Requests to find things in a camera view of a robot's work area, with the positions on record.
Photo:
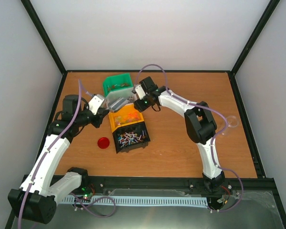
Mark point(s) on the red jar lid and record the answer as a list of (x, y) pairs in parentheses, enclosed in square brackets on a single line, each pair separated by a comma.
[(103, 143)]

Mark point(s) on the silver metal scoop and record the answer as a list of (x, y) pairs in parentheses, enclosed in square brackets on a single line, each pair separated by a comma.
[(117, 104)]

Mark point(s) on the white candy bin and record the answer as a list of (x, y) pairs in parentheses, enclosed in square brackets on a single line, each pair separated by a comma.
[(126, 92)]

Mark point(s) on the black candy bin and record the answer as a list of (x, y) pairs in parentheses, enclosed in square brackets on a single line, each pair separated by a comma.
[(131, 137)]

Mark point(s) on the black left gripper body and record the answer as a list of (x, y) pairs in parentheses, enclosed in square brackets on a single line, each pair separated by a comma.
[(97, 123)]

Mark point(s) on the clear plastic jar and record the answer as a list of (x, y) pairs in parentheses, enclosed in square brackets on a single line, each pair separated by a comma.
[(233, 123)]

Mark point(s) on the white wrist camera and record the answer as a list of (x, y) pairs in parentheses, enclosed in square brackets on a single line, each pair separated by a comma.
[(97, 102), (139, 92)]

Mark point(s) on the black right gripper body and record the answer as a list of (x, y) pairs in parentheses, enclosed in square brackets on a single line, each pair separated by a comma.
[(143, 106)]

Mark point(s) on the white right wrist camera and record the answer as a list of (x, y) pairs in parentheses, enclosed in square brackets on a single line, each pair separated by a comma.
[(139, 92)]

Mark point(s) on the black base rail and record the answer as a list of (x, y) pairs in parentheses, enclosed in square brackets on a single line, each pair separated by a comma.
[(192, 186)]

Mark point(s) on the light blue cable duct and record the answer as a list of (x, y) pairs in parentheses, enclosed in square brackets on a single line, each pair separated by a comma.
[(133, 201)]

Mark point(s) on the green candy bin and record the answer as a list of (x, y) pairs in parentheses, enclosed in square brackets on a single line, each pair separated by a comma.
[(116, 82)]

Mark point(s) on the yellow candy bin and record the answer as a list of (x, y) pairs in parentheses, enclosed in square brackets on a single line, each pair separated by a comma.
[(128, 115)]

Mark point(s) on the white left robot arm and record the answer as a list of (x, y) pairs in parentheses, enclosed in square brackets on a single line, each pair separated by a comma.
[(37, 198)]

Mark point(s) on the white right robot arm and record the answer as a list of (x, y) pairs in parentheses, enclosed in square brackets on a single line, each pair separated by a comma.
[(199, 122)]

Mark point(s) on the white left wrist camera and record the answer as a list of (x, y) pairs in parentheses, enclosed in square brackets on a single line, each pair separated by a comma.
[(97, 102)]

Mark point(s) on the black enclosure frame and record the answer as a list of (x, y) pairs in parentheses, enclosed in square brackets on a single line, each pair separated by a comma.
[(270, 8)]

